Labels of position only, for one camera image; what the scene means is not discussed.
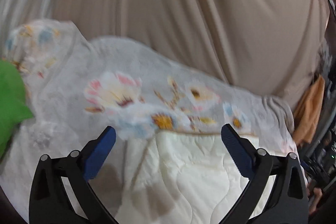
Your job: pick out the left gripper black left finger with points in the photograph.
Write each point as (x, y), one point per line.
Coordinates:
(49, 201)

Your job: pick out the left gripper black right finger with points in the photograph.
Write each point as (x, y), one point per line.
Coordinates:
(287, 202)

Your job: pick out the cream quilted jacket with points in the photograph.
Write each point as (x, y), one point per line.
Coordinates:
(179, 178)

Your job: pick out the person's right hand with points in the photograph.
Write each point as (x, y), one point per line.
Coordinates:
(314, 198)

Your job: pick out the cluttered shelf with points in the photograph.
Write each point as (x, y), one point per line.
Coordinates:
(319, 155)

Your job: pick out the orange cloth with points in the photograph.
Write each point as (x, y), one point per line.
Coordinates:
(307, 112)

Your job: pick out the green pillow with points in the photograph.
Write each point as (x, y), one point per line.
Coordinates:
(14, 109)

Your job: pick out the grey floral fleece blanket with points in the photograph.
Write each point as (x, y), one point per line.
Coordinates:
(77, 87)

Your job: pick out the beige curtain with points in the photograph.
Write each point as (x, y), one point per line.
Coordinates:
(269, 47)

